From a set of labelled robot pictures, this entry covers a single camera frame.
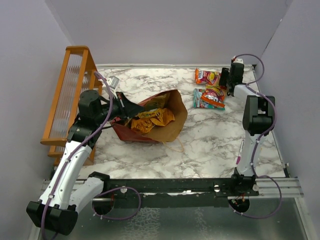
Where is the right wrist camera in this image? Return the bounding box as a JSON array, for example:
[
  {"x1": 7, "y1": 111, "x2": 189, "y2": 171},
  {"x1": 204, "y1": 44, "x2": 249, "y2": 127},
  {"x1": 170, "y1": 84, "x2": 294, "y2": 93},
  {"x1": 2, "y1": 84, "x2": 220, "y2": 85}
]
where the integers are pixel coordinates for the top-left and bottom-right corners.
[{"x1": 231, "y1": 56, "x2": 244, "y2": 64}]

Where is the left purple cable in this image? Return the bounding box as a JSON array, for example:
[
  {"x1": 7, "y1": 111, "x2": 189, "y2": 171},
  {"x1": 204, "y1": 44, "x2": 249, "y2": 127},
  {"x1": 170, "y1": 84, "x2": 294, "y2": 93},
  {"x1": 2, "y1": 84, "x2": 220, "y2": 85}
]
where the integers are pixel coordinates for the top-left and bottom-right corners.
[{"x1": 40, "y1": 71, "x2": 142, "y2": 240}]

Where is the gold crispy snack bag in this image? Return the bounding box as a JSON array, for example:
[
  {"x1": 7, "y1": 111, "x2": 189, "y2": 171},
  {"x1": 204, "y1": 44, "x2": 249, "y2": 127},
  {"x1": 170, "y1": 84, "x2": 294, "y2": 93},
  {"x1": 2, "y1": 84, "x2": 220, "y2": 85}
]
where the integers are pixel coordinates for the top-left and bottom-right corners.
[{"x1": 144, "y1": 92, "x2": 170, "y2": 111}]

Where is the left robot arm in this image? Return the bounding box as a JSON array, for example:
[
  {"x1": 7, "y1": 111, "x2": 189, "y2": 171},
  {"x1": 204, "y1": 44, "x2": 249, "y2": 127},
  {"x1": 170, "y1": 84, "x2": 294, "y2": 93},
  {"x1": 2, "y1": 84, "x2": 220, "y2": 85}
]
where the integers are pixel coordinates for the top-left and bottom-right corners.
[{"x1": 26, "y1": 90, "x2": 144, "y2": 236}]

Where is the orange crumpled chips bag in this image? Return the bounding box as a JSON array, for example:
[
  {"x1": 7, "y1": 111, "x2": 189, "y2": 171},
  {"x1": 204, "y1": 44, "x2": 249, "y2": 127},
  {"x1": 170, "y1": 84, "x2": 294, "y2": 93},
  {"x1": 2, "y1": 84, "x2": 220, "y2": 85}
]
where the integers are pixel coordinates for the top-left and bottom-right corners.
[{"x1": 130, "y1": 108, "x2": 175, "y2": 134}]

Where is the pink marker pen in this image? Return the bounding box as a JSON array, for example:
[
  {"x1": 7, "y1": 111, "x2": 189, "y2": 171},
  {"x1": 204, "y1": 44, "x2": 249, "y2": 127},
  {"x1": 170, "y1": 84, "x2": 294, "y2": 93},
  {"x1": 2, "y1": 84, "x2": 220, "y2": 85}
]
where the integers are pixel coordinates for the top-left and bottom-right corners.
[{"x1": 236, "y1": 139, "x2": 245, "y2": 165}]

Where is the wooden rack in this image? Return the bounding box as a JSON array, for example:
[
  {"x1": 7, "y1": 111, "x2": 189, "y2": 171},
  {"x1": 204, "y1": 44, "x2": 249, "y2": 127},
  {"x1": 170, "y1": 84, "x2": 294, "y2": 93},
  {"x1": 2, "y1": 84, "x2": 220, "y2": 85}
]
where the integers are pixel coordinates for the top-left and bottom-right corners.
[{"x1": 40, "y1": 45, "x2": 102, "y2": 167}]

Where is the yellow M&M's bag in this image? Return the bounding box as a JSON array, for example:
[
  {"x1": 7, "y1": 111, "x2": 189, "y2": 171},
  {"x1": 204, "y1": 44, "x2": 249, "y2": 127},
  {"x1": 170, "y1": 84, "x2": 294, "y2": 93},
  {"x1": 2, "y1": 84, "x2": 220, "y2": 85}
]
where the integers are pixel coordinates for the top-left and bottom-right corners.
[{"x1": 137, "y1": 108, "x2": 163, "y2": 119}]

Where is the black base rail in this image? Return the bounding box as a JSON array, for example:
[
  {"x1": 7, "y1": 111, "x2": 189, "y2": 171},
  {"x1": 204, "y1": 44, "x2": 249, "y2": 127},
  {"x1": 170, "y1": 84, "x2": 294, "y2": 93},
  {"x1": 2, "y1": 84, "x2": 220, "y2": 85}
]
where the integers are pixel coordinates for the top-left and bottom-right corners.
[{"x1": 90, "y1": 171, "x2": 259, "y2": 210}]

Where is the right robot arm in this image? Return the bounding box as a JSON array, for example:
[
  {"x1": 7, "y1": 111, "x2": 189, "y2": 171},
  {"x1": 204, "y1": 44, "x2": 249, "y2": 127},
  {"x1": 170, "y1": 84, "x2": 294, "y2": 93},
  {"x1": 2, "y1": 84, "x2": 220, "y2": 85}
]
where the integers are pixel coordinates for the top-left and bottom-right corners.
[{"x1": 219, "y1": 58, "x2": 275, "y2": 196}]

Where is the colourful Fox's fruits bag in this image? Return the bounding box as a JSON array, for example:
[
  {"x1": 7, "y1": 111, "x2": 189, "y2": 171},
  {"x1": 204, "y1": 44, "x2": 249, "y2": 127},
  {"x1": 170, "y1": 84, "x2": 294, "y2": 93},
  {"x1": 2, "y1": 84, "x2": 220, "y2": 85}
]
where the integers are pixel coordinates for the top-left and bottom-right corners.
[{"x1": 194, "y1": 68, "x2": 220, "y2": 86}]

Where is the red brown paper bag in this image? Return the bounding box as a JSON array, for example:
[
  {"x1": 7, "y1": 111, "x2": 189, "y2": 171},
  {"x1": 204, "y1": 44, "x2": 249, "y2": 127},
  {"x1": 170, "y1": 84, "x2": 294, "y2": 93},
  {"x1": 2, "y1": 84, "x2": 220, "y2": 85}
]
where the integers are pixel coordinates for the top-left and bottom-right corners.
[{"x1": 110, "y1": 89, "x2": 188, "y2": 145}]

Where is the orange white snack packet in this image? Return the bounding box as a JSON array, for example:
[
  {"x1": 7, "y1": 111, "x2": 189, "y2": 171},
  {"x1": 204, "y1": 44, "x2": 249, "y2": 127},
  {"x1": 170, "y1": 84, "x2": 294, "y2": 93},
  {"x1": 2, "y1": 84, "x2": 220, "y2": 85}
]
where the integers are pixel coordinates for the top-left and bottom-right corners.
[{"x1": 200, "y1": 85, "x2": 227, "y2": 109}]

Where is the green Fox's candy bag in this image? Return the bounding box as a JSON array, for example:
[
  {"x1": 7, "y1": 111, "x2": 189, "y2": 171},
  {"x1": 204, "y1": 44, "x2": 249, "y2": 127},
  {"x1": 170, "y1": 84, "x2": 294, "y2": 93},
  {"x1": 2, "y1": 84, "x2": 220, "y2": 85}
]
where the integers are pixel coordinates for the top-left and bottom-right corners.
[{"x1": 193, "y1": 88, "x2": 225, "y2": 111}]

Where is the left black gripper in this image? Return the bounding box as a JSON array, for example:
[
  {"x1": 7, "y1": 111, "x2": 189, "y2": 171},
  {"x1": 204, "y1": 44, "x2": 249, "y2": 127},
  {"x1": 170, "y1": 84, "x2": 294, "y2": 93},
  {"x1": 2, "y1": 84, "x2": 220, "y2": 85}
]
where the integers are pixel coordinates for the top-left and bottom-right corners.
[{"x1": 95, "y1": 91, "x2": 145, "y2": 125}]

